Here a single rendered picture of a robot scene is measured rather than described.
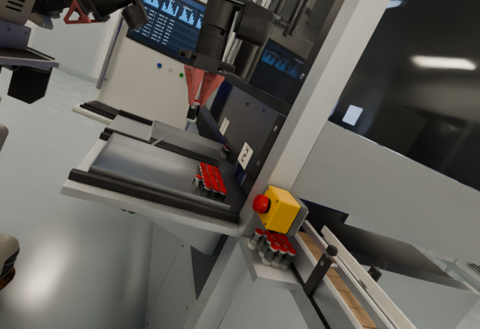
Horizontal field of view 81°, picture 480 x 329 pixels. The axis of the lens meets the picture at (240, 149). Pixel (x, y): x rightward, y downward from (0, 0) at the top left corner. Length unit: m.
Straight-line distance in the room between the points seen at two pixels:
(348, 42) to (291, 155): 0.27
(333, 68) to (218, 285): 0.59
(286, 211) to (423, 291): 0.72
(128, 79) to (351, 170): 1.22
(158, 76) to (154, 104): 0.15
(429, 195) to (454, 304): 0.53
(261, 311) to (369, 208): 0.41
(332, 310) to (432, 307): 0.75
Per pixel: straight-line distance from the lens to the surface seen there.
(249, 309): 0.89
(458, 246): 1.18
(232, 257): 0.75
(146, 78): 1.59
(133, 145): 0.93
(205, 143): 1.28
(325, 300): 0.61
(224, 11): 0.57
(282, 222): 0.60
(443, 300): 1.32
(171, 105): 1.57
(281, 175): 0.66
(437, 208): 1.01
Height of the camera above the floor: 1.21
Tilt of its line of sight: 13 degrees down
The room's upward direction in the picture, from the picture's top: 25 degrees clockwise
